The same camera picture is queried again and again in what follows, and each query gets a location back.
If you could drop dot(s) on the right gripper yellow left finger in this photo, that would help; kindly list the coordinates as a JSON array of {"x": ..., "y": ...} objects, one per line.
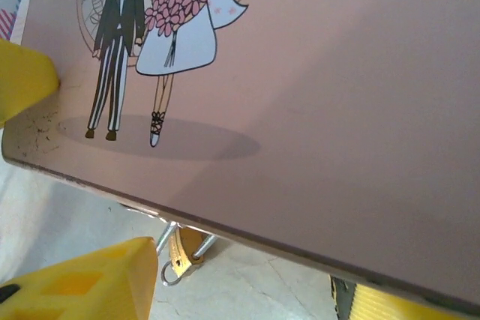
[{"x": 82, "y": 282}]

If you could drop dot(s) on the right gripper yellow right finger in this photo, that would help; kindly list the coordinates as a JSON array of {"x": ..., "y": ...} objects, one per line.
[{"x": 382, "y": 305}]

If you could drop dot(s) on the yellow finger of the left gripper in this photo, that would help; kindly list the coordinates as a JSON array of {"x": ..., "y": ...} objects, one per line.
[{"x": 22, "y": 80}]

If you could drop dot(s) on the small brass key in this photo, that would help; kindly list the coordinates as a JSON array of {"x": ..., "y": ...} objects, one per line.
[{"x": 180, "y": 268}]

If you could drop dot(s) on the brass padlock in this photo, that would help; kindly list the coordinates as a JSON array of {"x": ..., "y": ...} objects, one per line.
[{"x": 189, "y": 241}]

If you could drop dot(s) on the pink tin box with couple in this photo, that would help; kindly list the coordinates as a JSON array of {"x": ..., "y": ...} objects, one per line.
[{"x": 300, "y": 110}]

